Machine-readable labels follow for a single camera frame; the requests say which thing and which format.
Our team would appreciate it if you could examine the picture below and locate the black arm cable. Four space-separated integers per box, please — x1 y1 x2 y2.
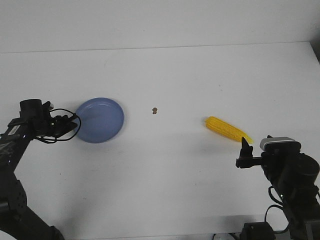
263 186 292 233
34 108 82 145

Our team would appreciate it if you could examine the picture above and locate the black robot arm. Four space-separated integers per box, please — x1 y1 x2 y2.
0 99 82 240
235 136 320 240

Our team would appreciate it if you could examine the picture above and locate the small brown table stain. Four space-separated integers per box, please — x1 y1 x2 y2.
152 107 158 115

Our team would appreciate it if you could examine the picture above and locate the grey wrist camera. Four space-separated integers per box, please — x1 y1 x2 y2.
259 135 301 152

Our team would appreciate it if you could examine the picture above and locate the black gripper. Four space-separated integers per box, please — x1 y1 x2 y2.
19 99 78 138
235 137 263 168

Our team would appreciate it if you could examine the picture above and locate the yellow corn cob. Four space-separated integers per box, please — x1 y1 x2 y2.
204 116 254 144

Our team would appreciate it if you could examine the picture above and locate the blue round plate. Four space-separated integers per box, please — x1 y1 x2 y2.
75 97 125 144

